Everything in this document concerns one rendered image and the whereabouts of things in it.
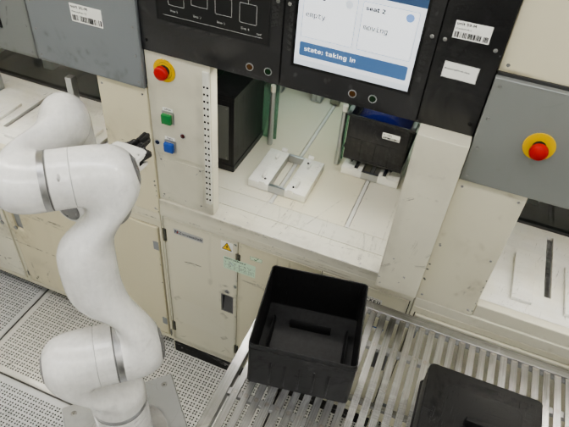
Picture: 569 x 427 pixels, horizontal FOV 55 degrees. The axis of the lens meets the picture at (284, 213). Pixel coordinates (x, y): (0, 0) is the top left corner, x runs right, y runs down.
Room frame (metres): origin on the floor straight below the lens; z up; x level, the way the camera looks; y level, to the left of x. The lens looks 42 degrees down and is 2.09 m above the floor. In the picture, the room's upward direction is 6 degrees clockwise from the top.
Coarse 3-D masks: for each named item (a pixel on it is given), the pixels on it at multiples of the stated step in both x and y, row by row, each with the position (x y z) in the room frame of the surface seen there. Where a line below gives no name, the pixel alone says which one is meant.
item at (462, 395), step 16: (432, 368) 0.82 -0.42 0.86; (432, 384) 0.77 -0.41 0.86; (448, 384) 0.77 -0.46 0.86; (464, 384) 0.78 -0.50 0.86; (480, 384) 0.78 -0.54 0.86; (416, 400) 0.78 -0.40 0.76; (432, 400) 0.73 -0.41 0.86; (448, 400) 0.73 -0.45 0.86; (464, 400) 0.73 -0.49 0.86; (480, 400) 0.74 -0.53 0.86; (496, 400) 0.74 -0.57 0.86; (512, 400) 0.75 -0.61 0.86; (528, 400) 0.75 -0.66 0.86; (416, 416) 0.71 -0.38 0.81; (432, 416) 0.68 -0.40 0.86; (448, 416) 0.69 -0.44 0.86; (464, 416) 0.69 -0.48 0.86; (480, 416) 0.69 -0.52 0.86; (496, 416) 0.70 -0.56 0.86; (512, 416) 0.70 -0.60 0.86; (528, 416) 0.71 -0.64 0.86
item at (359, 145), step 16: (352, 112) 1.61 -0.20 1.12; (352, 128) 1.59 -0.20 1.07; (368, 128) 1.58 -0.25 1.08; (384, 128) 1.56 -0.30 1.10; (400, 128) 1.55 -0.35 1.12; (416, 128) 1.55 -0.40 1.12; (352, 144) 1.59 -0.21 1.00; (368, 144) 1.57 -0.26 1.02; (384, 144) 1.56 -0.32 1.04; (400, 144) 1.54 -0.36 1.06; (352, 160) 1.59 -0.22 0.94; (368, 160) 1.57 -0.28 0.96; (384, 160) 1.55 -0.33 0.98; (400, 160) 1.54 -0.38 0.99; (384, 176) 1.55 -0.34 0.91
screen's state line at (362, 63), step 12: (300, 48) 1.22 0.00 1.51; (312, 48) 1.21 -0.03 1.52; (324, 48) 1.20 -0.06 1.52; (324, 60) 1.20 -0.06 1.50; (336, 60) 1.19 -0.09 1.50; (348, 60) 1.18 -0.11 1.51; (360, 60) 1.18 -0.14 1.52; (372, 60) 1.17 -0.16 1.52; (372, 72) 1.17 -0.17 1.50; (384, 72) 1.16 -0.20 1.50; (396, 72) 1.15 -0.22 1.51
